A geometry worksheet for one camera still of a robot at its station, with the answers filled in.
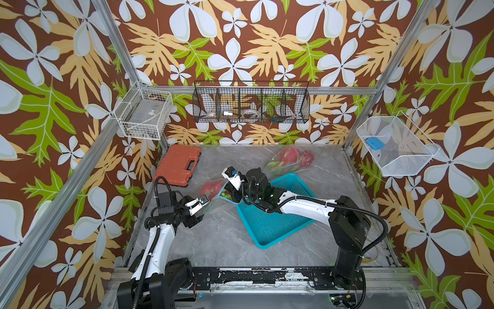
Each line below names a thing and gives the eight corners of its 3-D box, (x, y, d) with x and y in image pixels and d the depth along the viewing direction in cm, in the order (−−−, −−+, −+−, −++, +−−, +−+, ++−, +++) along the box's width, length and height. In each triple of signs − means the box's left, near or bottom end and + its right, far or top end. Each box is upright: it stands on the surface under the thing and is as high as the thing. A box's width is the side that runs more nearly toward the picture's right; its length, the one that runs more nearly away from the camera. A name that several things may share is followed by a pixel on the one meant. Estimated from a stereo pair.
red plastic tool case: (156, 188, 103) (152, 182, 99) (168, 151, 120) (166, 145, 116) (192, 188, 103) (190, 182, 99) (200, 151, 120) (198, 145, 116)
